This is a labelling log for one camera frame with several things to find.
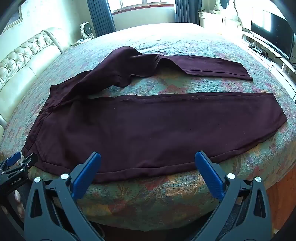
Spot floral bedspread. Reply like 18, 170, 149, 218
0, 22, 296, 231

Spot maroon pants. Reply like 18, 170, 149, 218
21, 46, 288, 184

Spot white box fan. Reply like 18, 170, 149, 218
80, 22, 95, 41

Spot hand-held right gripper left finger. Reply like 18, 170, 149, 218
24, 152, 104, 241

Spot cream vanity mirror dresser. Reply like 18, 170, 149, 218
199, 0, 243, 29

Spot wall picture frame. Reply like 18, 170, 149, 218
0, 5, 23, 33

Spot blue curtain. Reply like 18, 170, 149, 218
87, 0, 116, 37
174, 0, 200, 25

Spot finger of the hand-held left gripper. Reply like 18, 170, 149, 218
14, 153, 38, 174
0, 152, 22, 173

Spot cream tufted headboard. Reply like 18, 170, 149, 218
0, 27, 71, 129

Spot black flat television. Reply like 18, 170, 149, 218
250, 7, 295, 61

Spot white television stand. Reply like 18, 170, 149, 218
242, 27, 296, 78

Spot window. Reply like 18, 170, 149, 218
107, 0, 176, 15

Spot person's left hand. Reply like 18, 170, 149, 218
0, 189, 25, 220

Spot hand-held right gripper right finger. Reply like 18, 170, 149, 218
192, 151, 274, 241

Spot black cable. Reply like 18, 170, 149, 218
265, 47, 289, 60

